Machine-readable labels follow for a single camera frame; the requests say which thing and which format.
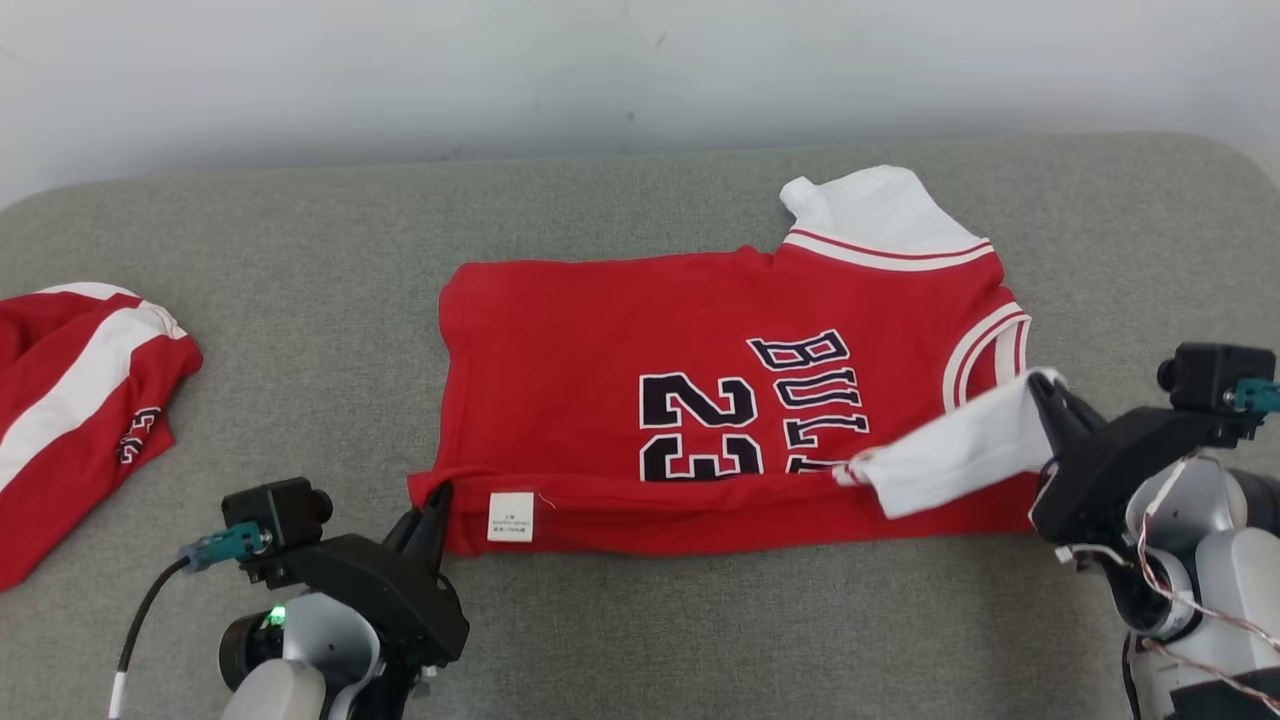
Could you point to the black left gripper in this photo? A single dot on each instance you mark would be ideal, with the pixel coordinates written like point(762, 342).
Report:
point(390, 600)

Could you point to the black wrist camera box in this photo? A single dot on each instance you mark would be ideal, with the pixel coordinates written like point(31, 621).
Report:
point(275, 515)
point(1210, 375)

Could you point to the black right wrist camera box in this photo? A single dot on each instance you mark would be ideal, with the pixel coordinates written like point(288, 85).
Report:
point(1210, 375)

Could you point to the grey fabric sofa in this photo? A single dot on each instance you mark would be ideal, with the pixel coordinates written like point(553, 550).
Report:
point(640, 640)

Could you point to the red shorts white stripe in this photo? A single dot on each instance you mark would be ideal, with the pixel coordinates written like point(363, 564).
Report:
point(70, 400)

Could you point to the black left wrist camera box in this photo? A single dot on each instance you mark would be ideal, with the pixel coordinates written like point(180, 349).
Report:
point(275, 515)

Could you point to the red basketball jersey white sleeves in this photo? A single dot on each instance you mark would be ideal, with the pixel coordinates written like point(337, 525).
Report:
point(600, 380)

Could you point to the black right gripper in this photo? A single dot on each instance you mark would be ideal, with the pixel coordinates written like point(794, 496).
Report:
point(1110, 470)

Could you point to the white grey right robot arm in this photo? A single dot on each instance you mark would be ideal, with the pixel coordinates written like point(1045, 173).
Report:
point(1220, 560)

